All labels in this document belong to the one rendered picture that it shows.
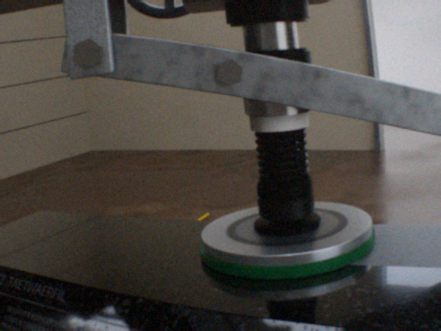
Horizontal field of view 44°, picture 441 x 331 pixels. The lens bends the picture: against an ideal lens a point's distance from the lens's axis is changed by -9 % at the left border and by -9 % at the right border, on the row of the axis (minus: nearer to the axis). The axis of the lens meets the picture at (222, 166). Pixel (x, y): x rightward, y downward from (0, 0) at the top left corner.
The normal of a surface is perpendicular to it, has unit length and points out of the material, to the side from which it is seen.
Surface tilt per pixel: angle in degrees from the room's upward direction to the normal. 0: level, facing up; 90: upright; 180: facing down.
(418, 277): 0
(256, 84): 90
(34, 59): 90
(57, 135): 90
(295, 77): 90
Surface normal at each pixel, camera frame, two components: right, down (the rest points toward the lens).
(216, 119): -0.50, 0.22
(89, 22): 0.04, 0.19
